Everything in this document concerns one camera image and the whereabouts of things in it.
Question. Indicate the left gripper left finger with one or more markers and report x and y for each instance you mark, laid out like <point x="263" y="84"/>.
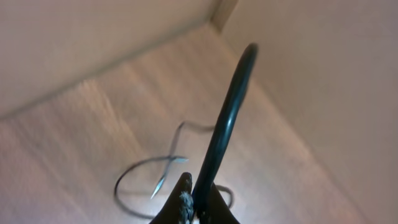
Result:
<point x="178" y="208"/>

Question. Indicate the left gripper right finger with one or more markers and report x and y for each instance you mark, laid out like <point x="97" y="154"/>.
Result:
<point x="217" y="210"/>

